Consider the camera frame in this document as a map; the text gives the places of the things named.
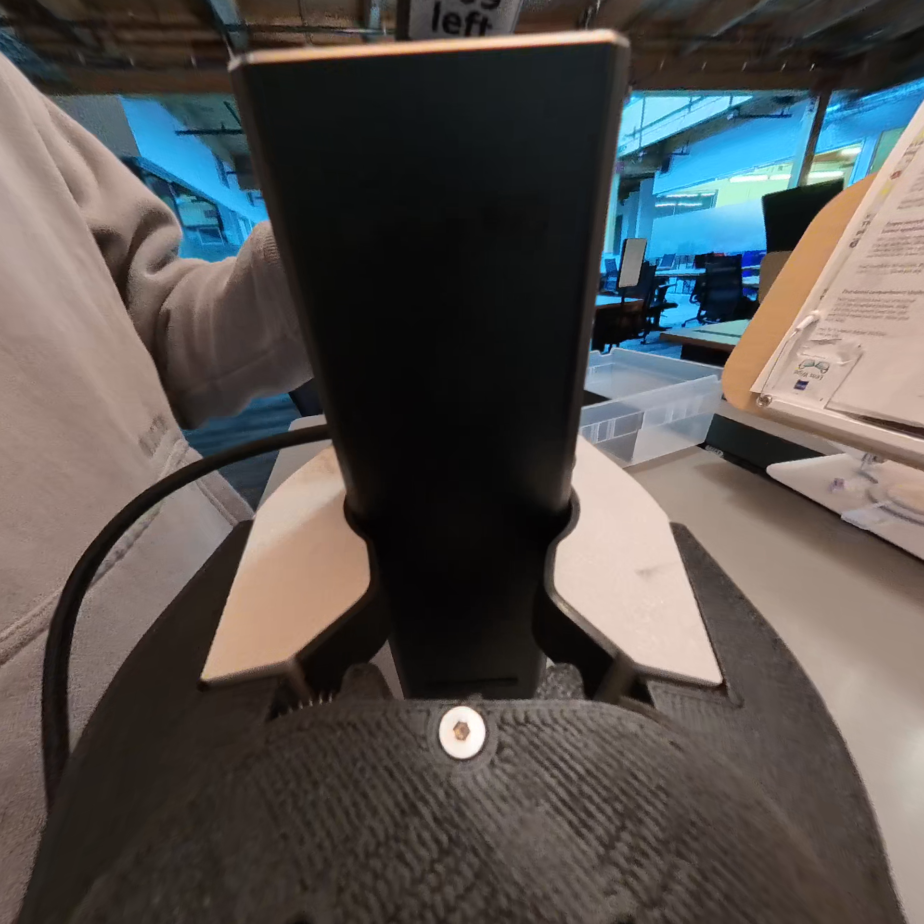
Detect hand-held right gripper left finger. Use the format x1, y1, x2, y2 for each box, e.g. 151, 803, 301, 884
201, 448, 398, 712

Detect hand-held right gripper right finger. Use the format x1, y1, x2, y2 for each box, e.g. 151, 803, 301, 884
534, 436, 724, 705

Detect black hub cable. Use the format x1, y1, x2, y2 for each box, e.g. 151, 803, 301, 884
42, 424, 333, 795

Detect large black power bank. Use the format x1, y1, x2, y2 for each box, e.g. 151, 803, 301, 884
230, 29, 630, 700

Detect person's left forearm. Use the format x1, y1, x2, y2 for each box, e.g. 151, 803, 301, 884
123, 217, 319, 428

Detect clear plastic bin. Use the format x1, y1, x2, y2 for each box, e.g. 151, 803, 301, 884
581, 348, 724, 466

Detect white stand base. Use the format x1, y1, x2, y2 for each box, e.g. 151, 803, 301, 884
767, 451, 924, 560

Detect wooden office desk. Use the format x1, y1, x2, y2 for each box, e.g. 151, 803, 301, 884
660, 318, 753, 365
593, 295, 645, 352

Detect black office chair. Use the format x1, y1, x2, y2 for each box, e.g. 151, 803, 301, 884
689, 254, 750, 327
624, 261, 680, 340

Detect person's grey sweatshirt torso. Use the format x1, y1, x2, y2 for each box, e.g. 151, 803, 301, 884
0, 51, 255, 924

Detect wooden document stand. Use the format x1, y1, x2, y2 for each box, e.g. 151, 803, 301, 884
722, 173, 924, 463

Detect printed paper sheets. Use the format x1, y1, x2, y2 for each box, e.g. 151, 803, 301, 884
751, 101, 924, 434

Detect black monitor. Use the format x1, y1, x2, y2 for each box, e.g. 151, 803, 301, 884
761, 179, 846, 254

